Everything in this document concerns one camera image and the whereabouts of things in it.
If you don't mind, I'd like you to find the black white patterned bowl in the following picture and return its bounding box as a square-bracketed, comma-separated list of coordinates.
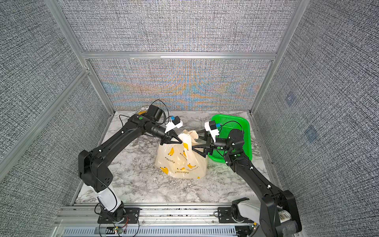
[135, 106, 150, 115]

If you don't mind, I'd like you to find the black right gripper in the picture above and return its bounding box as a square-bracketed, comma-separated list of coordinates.
[192, 129, 235, 161]

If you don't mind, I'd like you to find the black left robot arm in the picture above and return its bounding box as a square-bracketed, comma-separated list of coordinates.
[78, 105, 182, 224]

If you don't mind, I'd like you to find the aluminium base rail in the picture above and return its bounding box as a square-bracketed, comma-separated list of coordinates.
[50, 202, 265, 237]

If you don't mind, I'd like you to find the green plastic basket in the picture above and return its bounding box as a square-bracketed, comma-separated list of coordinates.
[208, 114, 252, 164]

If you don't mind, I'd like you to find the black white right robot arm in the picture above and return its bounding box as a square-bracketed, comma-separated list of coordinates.
[192, 129, 302, 237]

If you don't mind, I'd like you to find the cream plastic bag banana print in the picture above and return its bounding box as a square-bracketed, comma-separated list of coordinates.
[155, 130, 208, 179]

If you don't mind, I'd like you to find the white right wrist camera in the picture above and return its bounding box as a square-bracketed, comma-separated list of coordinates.
[204, 120, 221, 143]

